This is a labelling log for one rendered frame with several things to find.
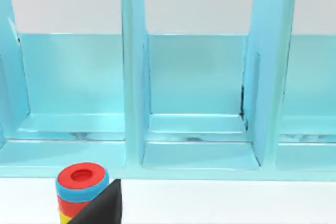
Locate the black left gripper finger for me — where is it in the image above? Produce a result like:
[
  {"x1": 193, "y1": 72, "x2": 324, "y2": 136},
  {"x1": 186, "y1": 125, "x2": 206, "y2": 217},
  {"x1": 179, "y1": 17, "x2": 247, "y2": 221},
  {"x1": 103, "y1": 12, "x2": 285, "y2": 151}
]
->
[{"x1": 69, "y1": 178, "x2": 123, "y2": 224}]

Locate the light blue rack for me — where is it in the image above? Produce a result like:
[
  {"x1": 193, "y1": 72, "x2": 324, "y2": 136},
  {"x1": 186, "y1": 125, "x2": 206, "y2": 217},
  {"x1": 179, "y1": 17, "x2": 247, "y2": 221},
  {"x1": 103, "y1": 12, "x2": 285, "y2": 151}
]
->
[{"x1": 0, "y1": 0, "x2": 336, "y2": 180}]

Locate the stack of coloured rings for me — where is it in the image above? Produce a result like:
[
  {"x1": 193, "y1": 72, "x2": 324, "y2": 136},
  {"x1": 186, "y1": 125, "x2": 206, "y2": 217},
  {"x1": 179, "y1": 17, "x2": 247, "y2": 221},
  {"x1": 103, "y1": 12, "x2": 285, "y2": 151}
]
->
[{"x1": 55, "y1": 163, "x2": 110, "y2": 224}]

